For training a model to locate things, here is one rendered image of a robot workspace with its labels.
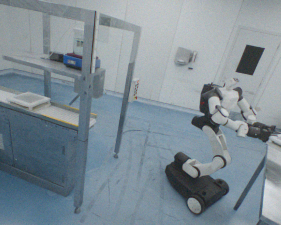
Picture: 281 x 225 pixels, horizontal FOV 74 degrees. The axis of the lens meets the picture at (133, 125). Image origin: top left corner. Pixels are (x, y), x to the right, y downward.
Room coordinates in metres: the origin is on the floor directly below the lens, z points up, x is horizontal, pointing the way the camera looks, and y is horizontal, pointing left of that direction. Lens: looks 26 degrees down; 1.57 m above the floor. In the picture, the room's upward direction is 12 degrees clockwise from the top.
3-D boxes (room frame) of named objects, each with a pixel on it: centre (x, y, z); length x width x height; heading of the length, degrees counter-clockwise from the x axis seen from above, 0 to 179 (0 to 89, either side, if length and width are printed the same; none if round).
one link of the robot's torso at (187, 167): (1.86, -0.81, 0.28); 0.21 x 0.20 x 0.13; 43
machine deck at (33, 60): (1.43, 0.65, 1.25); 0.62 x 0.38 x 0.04; 78
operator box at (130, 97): (2.19, 0.08, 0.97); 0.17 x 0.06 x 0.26; 168
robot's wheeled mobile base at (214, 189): (1.84, -0.83, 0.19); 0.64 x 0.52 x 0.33; 43
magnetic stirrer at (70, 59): (1.44, 0.47, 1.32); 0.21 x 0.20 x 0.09; 168
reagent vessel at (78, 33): (1.43, 0.47, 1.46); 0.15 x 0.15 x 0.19
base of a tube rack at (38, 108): (1.50, 0.94, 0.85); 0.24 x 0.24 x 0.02; 78
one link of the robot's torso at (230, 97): (1.89, -0.78, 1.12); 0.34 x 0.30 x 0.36; 133
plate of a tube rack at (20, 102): (1.50, 0.94, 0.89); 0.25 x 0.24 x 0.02; 168
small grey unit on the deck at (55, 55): (1.50, 0.69, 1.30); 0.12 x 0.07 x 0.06; 78
